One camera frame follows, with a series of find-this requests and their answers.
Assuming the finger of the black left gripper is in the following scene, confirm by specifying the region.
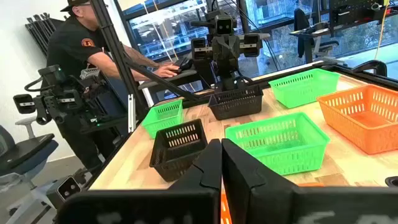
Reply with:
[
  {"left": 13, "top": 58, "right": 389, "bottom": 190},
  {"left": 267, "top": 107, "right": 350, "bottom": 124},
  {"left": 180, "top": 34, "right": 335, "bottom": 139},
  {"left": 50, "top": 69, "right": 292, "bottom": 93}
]
[
  {"left": 226, "top": 34, "right": 241, "bottom": 60},
  {"left": 214, "top": 34, "right": 227, "bottom": 60}
]

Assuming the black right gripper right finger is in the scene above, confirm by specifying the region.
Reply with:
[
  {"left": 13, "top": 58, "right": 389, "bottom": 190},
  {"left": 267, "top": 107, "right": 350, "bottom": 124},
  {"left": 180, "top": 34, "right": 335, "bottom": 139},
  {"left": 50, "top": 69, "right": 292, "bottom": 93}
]
[{"left": 221, "top": 138, "right": 398, "bottom": 224}]

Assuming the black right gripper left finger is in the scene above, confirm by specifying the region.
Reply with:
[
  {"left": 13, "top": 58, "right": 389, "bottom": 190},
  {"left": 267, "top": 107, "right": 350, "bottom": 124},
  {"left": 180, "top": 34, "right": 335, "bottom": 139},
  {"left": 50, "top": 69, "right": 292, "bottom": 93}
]
[{"left": 57, "top": 139, "right": 223, "bottom": 224}]

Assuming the black plastic basket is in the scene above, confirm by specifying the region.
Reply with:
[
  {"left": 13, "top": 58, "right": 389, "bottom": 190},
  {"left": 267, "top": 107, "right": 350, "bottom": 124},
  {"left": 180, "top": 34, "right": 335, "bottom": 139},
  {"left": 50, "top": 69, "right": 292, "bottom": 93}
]
[
  {"left": 207, "top": 84, "right": 264, "bottom": 121},
  {"left": 149, "top": 118, "right": 208, "bottom": 183}
]

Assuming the green plastic basket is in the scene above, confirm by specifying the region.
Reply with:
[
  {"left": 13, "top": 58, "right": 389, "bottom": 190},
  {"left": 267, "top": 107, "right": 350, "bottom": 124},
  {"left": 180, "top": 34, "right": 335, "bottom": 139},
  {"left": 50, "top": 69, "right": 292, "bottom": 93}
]
[
  {"left": 268, "top": 68, "right": 341, "bottom": 109},
  {"left": 224, "top": 111, "right": 331, "bottom": 177},
  {"left": 142, "top": 99, "right": 184, "bottom": 139}
]

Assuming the orange plastic basket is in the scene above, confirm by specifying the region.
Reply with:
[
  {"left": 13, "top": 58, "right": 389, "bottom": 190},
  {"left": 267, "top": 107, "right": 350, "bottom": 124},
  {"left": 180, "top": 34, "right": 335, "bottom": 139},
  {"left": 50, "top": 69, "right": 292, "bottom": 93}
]
[{"left": 316, "top": 83, "right": 398, "bottom": 156}]

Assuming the black pegboard shelf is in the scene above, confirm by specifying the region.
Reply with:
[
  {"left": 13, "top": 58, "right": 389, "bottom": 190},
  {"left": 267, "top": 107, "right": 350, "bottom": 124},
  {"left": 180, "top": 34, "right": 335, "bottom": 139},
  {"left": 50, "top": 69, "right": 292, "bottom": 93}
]
[{"left": 328, "top": 0, "right": 398, "bottom": 37}]

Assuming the black keyboard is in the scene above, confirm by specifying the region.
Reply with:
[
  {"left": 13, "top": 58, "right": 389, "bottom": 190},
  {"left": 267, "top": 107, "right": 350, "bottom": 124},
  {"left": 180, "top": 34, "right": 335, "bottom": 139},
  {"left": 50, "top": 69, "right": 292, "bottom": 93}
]
[{"left": 172, "top": 57, "right": 195, "bottom": 74}]

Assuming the black office chair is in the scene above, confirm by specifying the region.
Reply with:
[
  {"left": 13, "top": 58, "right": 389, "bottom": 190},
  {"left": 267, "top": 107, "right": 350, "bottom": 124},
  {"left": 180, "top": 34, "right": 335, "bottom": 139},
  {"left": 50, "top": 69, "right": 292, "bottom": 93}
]
[{"left": 294, "top": 7, "right": 340, "bottom": 60}]

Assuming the white mesh tray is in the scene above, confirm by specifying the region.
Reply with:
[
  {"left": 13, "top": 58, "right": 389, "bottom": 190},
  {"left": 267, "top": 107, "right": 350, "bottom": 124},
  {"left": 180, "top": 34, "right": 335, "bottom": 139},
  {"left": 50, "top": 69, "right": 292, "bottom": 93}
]
[{"left": 80, "top": 67, "right": 101, "bottom": 81}]

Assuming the black plant pot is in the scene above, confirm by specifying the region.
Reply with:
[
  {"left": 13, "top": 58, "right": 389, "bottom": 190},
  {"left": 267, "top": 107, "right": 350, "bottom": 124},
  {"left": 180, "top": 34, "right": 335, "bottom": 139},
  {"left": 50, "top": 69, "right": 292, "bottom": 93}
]
[{"left": 384, "top": 175, "right": 398, "bottom": 189}]

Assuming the person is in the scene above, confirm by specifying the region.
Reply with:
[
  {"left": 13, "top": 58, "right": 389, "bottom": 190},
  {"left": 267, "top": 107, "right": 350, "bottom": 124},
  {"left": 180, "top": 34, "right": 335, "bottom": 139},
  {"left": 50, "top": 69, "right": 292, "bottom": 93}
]
[{"left": 40, "top": 0, "right": 181, "bottom": 175}]

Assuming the blue office chair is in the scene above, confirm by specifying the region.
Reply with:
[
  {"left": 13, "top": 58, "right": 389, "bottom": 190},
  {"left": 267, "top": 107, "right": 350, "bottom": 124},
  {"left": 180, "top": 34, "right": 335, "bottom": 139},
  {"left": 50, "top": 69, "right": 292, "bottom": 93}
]
[{"left": 0, "top": 116, "right": 60, "bottom": 224}]

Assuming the black folded stands bundle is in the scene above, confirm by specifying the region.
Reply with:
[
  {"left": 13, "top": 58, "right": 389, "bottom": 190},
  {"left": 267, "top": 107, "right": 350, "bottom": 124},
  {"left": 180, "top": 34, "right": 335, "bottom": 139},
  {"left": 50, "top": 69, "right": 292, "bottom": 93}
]
[{"left": 24, "top": 12, "right": 65, "bottom": 58}]

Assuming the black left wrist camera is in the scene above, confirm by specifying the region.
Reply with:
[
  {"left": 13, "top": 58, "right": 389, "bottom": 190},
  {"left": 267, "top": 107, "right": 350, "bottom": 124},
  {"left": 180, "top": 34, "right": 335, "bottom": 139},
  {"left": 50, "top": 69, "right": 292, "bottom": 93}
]
[{"left": 213, "top": 11, "right": 238, "bottom": 37}]

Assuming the silver aluminium bracket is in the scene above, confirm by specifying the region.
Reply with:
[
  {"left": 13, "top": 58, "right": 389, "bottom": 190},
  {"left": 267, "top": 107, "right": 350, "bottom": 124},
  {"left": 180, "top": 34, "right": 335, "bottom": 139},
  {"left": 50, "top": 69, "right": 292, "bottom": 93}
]
[{"left": 126, "top": 93, "right": 137, "bottom": 134}]

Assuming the black aluminium rig frame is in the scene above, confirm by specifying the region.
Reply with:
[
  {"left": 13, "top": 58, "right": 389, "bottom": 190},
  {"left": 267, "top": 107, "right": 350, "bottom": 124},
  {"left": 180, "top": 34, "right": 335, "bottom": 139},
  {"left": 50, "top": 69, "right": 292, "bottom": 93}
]
[{"left": 89, "top": 0, "right": 398, "bottom": 125}]

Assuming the black exterior depth camera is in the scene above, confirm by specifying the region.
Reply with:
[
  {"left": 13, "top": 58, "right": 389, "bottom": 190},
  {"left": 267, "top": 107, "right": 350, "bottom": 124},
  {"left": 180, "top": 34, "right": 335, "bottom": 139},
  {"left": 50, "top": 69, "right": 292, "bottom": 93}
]
[{"left": 46, "top": 175, "right": 86, "bottom": 210}]

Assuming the yellow hanging cable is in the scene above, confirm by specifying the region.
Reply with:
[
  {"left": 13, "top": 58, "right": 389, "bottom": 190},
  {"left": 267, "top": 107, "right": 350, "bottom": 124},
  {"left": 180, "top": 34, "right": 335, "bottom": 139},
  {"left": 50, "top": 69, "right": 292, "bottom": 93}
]
[{"left": 373, "top": 0, "right": 390, "bottom": 60}]

